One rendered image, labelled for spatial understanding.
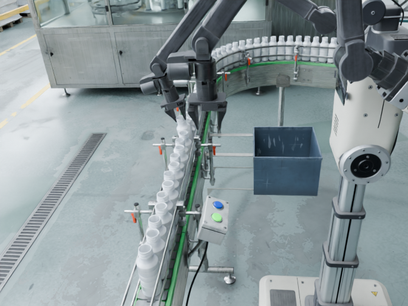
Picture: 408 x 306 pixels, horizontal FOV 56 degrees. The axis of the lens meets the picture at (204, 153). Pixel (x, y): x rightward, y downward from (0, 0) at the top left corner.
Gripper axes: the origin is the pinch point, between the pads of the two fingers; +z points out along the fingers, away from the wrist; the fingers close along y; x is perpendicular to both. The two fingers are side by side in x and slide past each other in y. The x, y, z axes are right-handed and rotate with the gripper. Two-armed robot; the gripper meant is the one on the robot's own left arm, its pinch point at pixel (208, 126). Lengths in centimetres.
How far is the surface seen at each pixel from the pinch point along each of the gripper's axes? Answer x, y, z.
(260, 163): 56, 16, 48
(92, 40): 349, -179, 65
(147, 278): -28.9, -15.5, 31.3
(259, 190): 55, 16, 64
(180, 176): 14.0, -13.1, 27.4
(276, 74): 179, 29, 50
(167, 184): 5.2, -15.7, 24.5
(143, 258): -27.7, -15.9, 24.9
